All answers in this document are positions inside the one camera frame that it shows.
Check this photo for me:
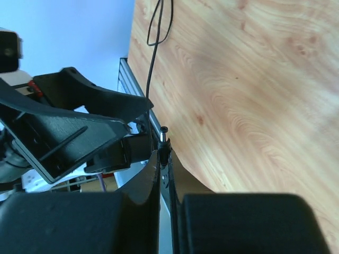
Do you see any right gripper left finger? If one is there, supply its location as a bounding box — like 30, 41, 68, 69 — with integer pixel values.
1, 152, 160, 253

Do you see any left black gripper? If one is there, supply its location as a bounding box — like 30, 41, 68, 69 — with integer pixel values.
1, 67, 153, 184

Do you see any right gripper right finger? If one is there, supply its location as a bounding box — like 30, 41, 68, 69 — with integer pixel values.
168, 152, 330, 253

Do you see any black power cable with plug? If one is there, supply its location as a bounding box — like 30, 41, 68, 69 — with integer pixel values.
146, 0, 174, 170

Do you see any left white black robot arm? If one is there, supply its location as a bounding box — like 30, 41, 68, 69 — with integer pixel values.
1, 29, 151, 192

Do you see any aluminium front rail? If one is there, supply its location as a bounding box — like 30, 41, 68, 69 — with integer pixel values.
114, 58, 173, 253

